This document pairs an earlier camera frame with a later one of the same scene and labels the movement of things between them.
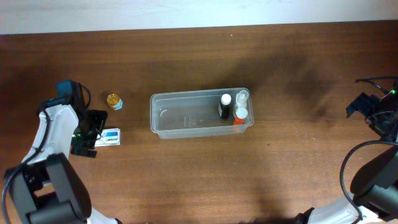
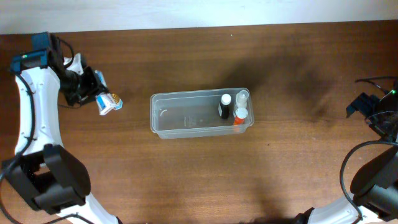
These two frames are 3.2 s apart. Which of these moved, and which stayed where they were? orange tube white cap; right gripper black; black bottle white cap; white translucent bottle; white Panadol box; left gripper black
Moved: left gripper black; white Panadol box
Stayed: white translucent bottle; right gripper black; black bottle white cap; orange tube white cap
